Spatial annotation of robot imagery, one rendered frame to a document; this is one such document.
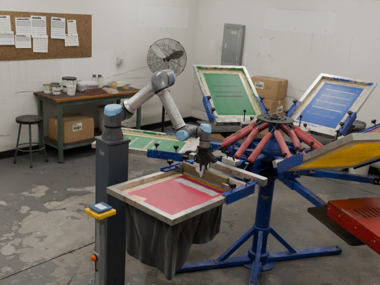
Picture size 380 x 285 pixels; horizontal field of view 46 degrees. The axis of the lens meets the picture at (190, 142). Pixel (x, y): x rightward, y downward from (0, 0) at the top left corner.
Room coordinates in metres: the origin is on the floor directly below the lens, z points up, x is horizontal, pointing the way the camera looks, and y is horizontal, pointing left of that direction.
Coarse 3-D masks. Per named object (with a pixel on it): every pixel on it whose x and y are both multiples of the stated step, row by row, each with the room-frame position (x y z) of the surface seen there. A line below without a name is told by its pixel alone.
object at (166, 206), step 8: (192, 192) 2.69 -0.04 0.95; (200, 192) 2.70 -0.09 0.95; (224, 192) 2.73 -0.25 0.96; (160, 200) 2.53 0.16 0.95; (200, 200) 2.58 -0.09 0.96; (208, 200) 2.59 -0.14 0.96; (160, 208) 2.42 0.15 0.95; (168, 208) 2.43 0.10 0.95; (176, 208) 2.44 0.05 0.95; (184, 208) 2.44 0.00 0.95
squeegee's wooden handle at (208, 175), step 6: (186, 162) 2.98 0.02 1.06; (186, 168) 2.95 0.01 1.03; (192, 168) 2.92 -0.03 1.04; (192, 174) 2.91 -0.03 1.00; (198, 174) 2.88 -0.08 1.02; (204, 174) 2.84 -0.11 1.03; (210, 174) 2.81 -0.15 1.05; (216, 174) 2.78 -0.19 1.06; (210, 180) 2.80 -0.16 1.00; (216, 180) 2.77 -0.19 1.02; (222, 180) 2.74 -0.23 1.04; (228, 180) 2.73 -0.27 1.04; (222, 186) 2.74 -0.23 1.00
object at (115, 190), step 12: (132, 180) 2.74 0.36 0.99; (144, 180) 2.79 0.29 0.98; (108, 192) 2.58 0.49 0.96; (120, 192) 2.53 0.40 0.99; (132, 204) 2.43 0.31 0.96; (144, 204) 2.38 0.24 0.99; (204, 204) 2.44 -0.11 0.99; (216, 204) 2.50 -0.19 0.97; (156, 216) 2.29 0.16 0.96; (168, 216) 2.25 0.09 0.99; (180, 216) 2.26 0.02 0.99; (192, 216) 2.34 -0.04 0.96
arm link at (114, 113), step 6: (108, 108) 2.94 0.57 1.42; (114, 108) 2.94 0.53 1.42; (120, 108) 2.97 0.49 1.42; (108, 114) 2.93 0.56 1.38; (114, 114) 2.93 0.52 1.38; (120, 114) 2.97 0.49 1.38; (108, 120) 2.93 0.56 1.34; (114, 120) 2.93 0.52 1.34; (120, 120) 2.97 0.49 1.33; (114, 126) 2.93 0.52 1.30
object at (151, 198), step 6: (168, 180) 2.87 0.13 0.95; (174, 180) 2.88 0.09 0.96; (192, 180) 2.91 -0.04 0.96; (150, 186) 2.75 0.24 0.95; (156, 186) 2.76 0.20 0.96; (180, 186) 2.79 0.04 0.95; (186, 186) 2.79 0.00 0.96; (132, 192) 2.63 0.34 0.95; (138, 192) 2.63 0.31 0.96; (144, 192) 2.64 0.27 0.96; (150, 198) 2.55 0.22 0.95; (156, 198) 2.55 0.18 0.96
